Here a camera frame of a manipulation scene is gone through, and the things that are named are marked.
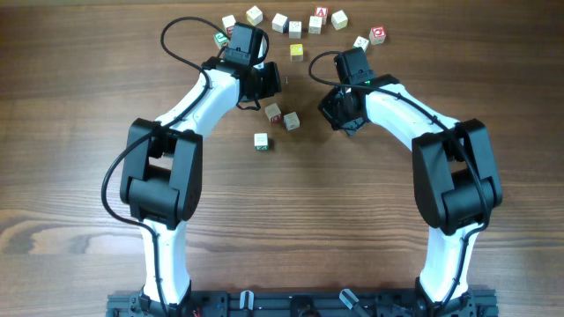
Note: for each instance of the white block green trim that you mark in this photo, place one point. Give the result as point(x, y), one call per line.
point(362, 43)

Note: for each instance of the white block blue side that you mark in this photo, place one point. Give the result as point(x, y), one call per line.
point(280, 23)

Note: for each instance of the yellow top wooden block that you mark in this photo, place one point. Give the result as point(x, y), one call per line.
point(296, 53)

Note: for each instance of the white wooden block centre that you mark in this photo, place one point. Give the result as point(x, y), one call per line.
point(315, 24)

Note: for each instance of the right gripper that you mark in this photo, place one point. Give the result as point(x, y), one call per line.
point(325, 108)

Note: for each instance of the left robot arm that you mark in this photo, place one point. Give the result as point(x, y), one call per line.
point(162, 170)

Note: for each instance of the white block yellow edge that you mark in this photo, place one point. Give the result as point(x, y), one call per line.
point(254, 16)

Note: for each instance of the red letter O block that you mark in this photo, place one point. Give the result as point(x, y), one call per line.
point(377, 35)

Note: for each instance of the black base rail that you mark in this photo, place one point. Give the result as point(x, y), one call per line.
point(398, 302)

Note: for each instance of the red letter A block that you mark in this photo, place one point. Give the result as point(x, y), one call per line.
point(322, 12)

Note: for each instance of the white block green side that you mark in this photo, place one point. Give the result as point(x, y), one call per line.
point(261, 141)

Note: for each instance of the white patterned wooden block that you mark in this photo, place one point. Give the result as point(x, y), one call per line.
point(291, 121)

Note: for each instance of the plain white letter block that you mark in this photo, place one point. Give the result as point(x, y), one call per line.
point(294, 29)

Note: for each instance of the white block red side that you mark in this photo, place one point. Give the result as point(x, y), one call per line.
point(228, 24)

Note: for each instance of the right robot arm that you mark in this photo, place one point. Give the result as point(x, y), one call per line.
point(455, 178)

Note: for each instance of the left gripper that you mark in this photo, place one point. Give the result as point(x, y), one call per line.
point(268, 81)

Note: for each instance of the green letter wooden block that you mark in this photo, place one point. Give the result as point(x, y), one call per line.
point(221, 40)

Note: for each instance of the wooden block red letter side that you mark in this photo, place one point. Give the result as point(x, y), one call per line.
point(273, 113)

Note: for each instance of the white block yellow side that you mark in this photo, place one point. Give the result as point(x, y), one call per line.
point(339, 20)

